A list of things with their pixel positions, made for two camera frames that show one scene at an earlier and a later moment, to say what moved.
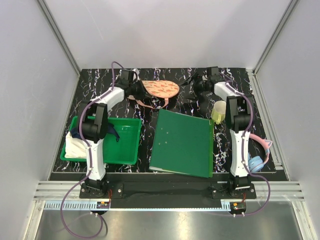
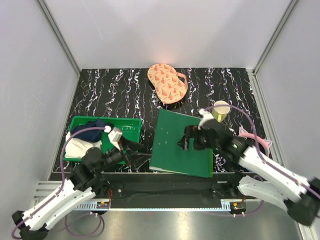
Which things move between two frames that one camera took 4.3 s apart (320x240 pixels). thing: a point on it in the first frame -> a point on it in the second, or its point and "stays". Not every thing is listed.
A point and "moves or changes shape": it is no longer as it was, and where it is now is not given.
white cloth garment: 75,147 stays
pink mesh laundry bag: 161,88 moves or changes shape
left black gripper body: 137,90 -> 115,156
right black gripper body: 200,86 -> 200,140
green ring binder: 183,144 stays
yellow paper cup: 218,112 stays
